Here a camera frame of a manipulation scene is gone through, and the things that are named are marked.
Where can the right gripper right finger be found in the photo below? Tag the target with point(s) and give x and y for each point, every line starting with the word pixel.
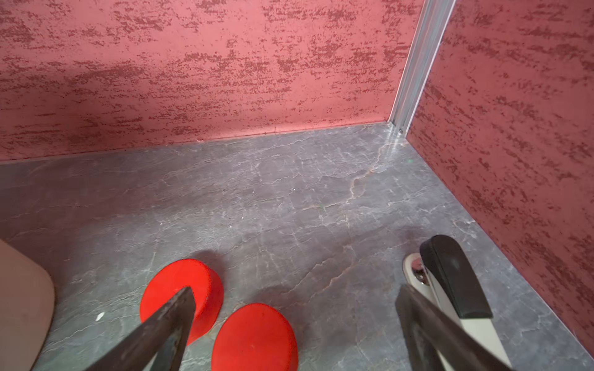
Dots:
pixel 429 334

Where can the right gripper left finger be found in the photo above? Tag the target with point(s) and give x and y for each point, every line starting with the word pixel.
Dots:
pixel 159 342

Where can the grey black stapler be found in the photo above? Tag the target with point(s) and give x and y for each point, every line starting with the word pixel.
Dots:
pixel 442 273

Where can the cream plastic waste bin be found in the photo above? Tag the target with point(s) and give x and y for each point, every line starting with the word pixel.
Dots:
pixel 27 309

